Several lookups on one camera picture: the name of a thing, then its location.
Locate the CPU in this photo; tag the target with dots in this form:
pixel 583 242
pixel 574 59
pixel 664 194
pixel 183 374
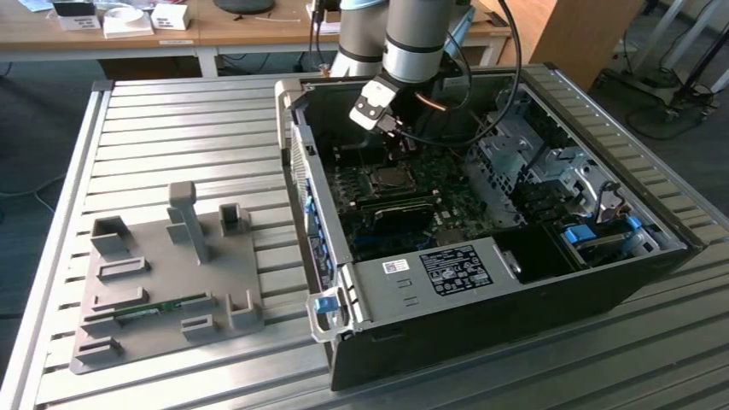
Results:
pixel 392 177

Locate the wooden cabinet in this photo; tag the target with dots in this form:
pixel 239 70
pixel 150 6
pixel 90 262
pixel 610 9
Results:
pixel 582 42

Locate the grey power supply unit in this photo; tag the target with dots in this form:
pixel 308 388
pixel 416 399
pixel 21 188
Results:
pixel 394 294

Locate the blue disk carrier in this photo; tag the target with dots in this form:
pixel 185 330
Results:
pixel 578 236

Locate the white printed box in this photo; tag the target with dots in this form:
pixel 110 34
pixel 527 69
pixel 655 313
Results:
pixel 170 18
pixel 81 22

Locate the white round dish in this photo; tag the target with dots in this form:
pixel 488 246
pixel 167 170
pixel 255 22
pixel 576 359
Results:
pixel 129 23

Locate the small blue clip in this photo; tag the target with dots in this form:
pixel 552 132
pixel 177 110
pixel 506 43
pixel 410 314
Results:
pixel 634 223

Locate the metal drive cage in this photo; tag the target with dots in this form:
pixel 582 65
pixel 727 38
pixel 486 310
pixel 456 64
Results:
pixel 507 158

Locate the pale blue teach pendant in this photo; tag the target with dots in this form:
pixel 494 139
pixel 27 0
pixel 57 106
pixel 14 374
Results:
pixel 462 30

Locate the blue latch tab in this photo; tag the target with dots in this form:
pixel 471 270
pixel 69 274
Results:
pixel 324 305

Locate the wooden desk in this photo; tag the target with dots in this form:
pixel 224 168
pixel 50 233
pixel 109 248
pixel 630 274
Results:
pixel 228 25

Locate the copper coloured curved tube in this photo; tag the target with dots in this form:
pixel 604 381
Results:
pixel 430 103

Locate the blue expansion slot clip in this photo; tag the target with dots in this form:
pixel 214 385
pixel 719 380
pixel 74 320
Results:
pixel 311 205

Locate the green motherboard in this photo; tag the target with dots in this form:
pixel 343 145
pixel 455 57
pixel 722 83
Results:
pixel 456 200

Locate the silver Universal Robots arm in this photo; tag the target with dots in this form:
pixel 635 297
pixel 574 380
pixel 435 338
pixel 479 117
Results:
pixel 412 42

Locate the small black device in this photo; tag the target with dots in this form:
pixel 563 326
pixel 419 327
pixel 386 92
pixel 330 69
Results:
pixel 74 8

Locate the grey parts rack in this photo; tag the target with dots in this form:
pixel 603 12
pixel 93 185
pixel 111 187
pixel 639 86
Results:
pixel 166 273

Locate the black graphics card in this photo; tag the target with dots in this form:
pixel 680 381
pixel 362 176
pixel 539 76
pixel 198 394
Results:
pixel 402 220

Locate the green RAM stick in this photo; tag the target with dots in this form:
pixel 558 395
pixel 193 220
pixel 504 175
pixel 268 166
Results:
pixel 149 310

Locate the open black PC case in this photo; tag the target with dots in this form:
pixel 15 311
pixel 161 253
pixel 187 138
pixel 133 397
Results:
pixel 484 333

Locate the CPU socket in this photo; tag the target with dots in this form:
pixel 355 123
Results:
pixel 399 191

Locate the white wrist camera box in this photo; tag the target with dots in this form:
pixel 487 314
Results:
pixel 374 104

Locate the dark round object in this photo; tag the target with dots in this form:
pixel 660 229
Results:
pixel 246 5

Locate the black RAM slot row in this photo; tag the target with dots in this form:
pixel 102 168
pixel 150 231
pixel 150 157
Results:
pixel 394 200

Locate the wheeled equipment stand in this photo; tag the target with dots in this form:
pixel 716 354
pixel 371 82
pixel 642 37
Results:
pixel 687 91

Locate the pale blue paper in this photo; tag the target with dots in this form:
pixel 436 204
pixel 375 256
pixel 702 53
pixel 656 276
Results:
pixel 34 4

